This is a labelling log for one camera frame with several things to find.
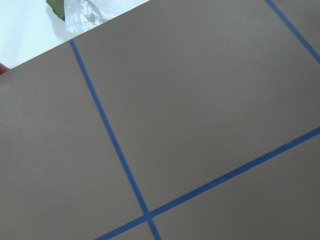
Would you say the clear plastic bag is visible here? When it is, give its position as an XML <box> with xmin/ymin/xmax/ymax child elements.
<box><xmin>63</xmin><ymin>0</ymin><xmax>105</xmax><ymax>34</ymax></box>

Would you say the green cloth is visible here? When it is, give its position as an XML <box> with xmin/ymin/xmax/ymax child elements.
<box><xmin>46</xmin><ymin>0</ymin><xmax>65</xmax><ymax>21</ymax></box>

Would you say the red bottle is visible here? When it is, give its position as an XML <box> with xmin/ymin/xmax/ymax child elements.
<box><xmin>0</xmin><ymin>63</ymin><xmax>10</xmax><ymax>75</ymax></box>

